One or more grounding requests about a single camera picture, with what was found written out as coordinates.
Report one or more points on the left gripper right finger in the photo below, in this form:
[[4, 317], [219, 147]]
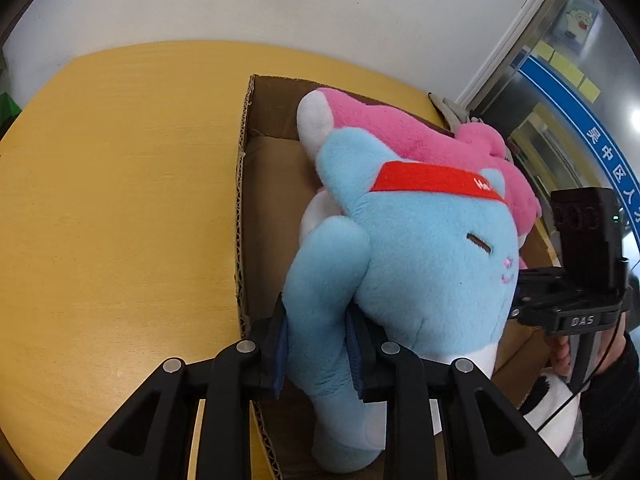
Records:
[[485, 437]]

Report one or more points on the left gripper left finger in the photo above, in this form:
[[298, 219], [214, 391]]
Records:
[[191, 416]]

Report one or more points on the blue plush bear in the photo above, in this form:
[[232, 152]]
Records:
[[428, 252]]

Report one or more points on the white panda plush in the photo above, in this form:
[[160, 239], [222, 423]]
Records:
[[552, 410]]

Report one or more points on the grey folded cloth bag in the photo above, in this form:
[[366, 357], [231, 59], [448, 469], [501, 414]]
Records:
[[452, 113]]

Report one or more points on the pink plush toy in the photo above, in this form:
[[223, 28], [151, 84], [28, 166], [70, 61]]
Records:
[[473, 146]]

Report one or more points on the brown cardboard box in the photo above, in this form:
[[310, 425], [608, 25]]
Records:
[[276, 183]]

